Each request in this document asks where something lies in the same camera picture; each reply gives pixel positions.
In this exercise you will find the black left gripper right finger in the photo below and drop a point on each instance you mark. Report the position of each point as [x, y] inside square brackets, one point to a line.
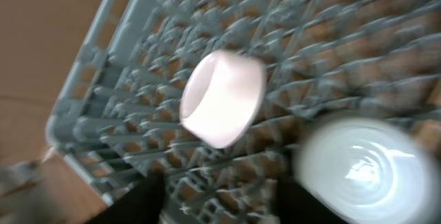
[295, 205]

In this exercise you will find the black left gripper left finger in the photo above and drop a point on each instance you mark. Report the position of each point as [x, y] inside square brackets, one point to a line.
[141, 205]

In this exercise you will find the grey round bowl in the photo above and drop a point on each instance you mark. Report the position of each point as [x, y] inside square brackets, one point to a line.
[369, 171]

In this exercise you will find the pink bowl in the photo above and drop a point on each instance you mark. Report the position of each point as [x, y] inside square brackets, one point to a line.
[222, 97]

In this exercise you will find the grey plastic dish rack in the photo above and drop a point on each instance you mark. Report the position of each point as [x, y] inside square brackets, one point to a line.
[116, 117]

